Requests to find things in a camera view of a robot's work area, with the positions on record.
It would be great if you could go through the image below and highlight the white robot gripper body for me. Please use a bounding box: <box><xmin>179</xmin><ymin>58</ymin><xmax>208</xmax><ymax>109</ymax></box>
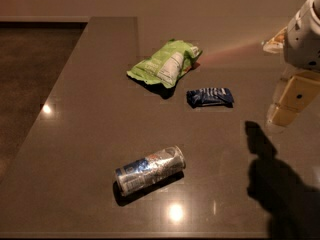
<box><xmin>284</xmin><ymin>0</ymin><xmax>320</xmax><ymax>72</ymax></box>

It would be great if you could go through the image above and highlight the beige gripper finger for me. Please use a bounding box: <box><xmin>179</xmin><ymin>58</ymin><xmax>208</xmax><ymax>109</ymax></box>
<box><xmin>267</xmin><ymin>66</ymin><xmax>320</xmax><ymax>128</ymax></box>
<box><xmin>262</xmin><ymin>27</ymin><xmax>287</xmax><ymax>54</ymax></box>

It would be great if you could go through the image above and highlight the blue rxbar wrapper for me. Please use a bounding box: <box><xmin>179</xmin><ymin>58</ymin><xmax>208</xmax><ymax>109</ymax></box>
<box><xmin>186</xmin><ymin>87</ymin><xmax>234</xmax><ymax>108</ymax></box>

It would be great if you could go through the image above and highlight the green chip bag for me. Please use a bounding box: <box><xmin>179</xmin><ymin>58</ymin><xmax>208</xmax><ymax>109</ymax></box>
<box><xmin>127</xmin><ymin>40</ymin><xmax>202</xmax><ymax>89</ymax></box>

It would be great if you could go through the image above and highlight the silver blue energy drink can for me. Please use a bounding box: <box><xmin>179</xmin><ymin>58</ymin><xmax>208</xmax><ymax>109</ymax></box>
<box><xmin>115</xmin><ymin>146</ymin><xmax>186</xmax><ymax>197</ymax></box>

